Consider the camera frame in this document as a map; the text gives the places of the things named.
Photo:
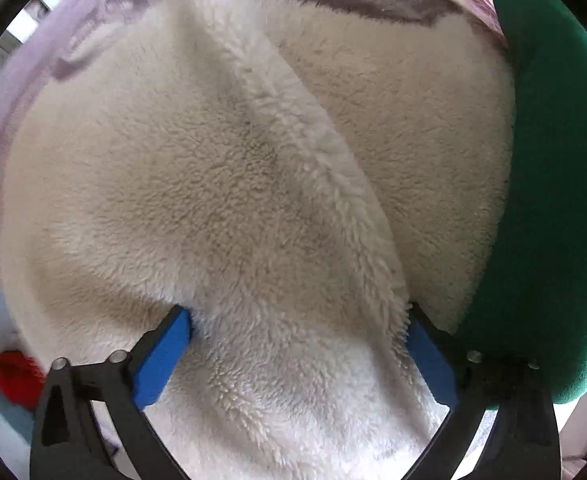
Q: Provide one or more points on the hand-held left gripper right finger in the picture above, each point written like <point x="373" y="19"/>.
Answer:
<point x="431" y="360"/>

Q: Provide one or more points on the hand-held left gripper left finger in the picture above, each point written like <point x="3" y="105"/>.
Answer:
<point x="163" y="355"/>

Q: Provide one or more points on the green and cream fleece jacket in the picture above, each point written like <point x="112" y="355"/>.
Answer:
<point x="273" y="210"/>

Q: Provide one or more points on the red cloth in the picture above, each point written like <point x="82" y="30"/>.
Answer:
<point x="18" y="377"/>

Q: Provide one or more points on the teal cloth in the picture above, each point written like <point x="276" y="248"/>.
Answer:
<point x="8" y="420"/>

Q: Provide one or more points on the white cabinet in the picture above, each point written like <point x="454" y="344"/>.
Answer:
<point x="30" y="17"/>

